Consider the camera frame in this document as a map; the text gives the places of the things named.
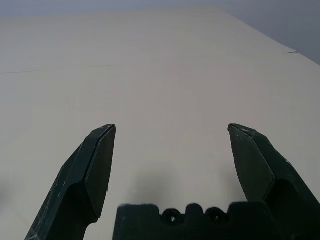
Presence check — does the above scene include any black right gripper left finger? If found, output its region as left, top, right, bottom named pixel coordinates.
left=23, top=123, right=117, bottom=240

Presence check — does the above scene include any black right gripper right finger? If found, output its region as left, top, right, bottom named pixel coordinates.
left=227, top=123, right=320, bottom=240

